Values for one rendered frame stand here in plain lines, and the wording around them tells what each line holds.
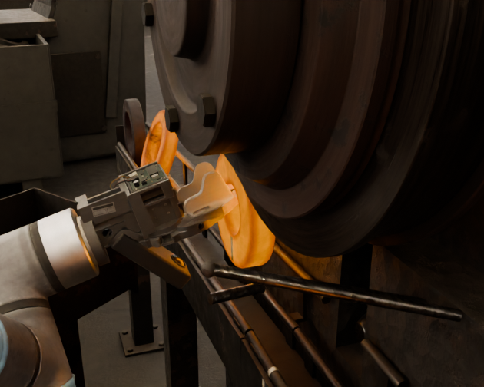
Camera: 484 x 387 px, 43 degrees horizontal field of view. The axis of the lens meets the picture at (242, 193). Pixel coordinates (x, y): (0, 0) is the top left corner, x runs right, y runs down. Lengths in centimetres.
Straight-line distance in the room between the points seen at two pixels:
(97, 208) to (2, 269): 12
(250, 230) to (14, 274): 27
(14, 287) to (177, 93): 31
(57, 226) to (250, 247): 23
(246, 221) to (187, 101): 24
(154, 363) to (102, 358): 16
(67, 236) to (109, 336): 130
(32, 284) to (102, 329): 132
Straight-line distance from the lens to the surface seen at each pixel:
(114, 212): 74
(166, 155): 139
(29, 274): 74
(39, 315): 73
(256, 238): 73
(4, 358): 60
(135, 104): 162
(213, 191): 76
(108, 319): 210
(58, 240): 73
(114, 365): 189
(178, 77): 58
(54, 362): 70
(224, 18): 40
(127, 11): 347
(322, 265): 74
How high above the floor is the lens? 114
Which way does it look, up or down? 22 degrees down
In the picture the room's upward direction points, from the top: straight up
